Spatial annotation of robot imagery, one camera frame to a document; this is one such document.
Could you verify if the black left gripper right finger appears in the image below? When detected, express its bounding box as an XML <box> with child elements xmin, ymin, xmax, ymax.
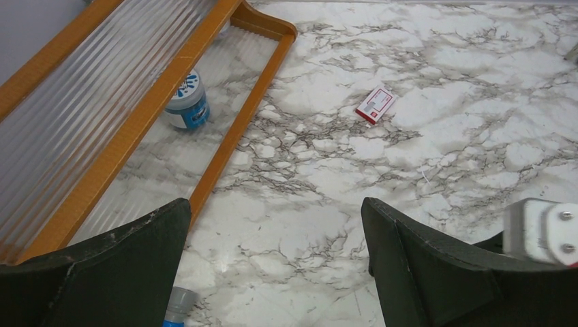
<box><xmin>361</xmin><ymin>198</ymin><xmax>577</xmax><ymax>326</ymax></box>

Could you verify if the red white staple box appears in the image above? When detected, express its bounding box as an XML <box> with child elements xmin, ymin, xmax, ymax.
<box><xmin>354</xmin><ymin>85</ymin><xmax>397</xmax><ymax>125</ymax></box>

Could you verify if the orange wooden shelf rack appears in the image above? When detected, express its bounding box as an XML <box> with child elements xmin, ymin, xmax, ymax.
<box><xmin>1</xmin><ymin>1</ymin><xmax>298</xmax><ymax>265</ymax></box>

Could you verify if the blue white jar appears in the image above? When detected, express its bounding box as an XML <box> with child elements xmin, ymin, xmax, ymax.
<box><xmin>163</xmin><ymin>69</ymin><xmax>210</xmax><ymax>130</ymax></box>

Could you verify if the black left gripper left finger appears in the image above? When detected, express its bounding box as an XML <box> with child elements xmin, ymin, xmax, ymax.
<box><xmin>1</xmin><ymin>198</ymin><xmax>191</xmax><ymax>326</ymax></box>

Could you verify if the grey blue bottle cap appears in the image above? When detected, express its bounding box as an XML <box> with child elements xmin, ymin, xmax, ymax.
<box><xmin>162</xmin><ymin>286</ymin><xmax>198</xmax><ymax>327</ymax></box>

